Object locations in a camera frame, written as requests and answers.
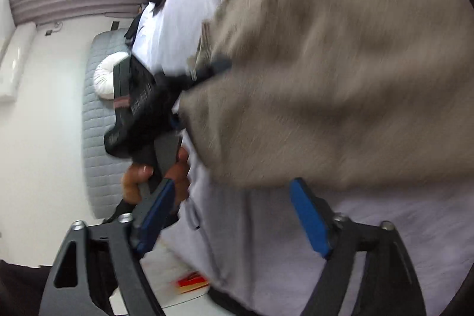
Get beige knit sweater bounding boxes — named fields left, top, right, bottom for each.
left=179, top=0, right=473, bottom=189

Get person's left hand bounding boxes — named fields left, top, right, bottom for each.
left=120, top=147, right=192, bottom=209

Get grey quilted floor mat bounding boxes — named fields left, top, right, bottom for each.
left=82, top=29, right=130, bottom=219

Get round white pleated cushion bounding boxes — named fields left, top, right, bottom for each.
left=92, top=51, right=129, bottom=100

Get white quilted bedspread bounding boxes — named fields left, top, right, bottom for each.
left=133, top=0, right=473, bottom=315

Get red and yellow box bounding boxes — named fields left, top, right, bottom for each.
left=175, top=272, right=209, bottom=293

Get white wall air conditioner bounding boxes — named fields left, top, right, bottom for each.
left=0, top=22, right=36, bottom=103

